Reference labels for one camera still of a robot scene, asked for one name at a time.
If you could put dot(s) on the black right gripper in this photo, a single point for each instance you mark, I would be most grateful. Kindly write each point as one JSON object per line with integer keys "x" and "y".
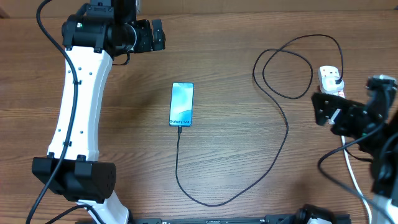
{"x": 346, "y": 116}

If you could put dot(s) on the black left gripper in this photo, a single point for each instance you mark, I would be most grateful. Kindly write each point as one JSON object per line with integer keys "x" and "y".
{"x": 147, "y": 44}

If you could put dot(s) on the blue Galaxy smartphone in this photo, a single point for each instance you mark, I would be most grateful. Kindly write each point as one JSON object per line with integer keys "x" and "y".
{"x": 181, "y": 104}

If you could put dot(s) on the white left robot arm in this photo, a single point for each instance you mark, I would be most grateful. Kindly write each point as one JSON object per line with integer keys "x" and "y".
{"x": 93, "y": 37}

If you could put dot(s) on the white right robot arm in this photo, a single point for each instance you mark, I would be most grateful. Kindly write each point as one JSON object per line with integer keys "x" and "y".
{"x": 381, "y": 144}

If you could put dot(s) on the white charger plug adapter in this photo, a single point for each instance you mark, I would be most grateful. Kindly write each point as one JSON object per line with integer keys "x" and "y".
{"x": 329, "y": 85}

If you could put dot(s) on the white power strip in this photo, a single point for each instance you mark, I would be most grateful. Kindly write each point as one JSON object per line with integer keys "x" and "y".
{"x": 330, "y": 71}

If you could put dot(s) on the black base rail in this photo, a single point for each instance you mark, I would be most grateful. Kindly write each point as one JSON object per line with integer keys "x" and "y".
{"x": 268, "y": 219}

